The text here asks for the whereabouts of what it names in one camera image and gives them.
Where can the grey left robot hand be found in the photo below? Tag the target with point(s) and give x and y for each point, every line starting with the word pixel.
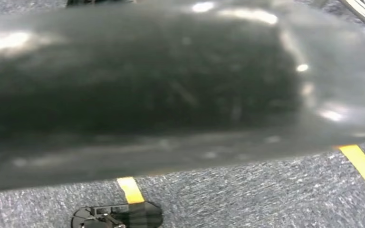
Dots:
pixel 138 94

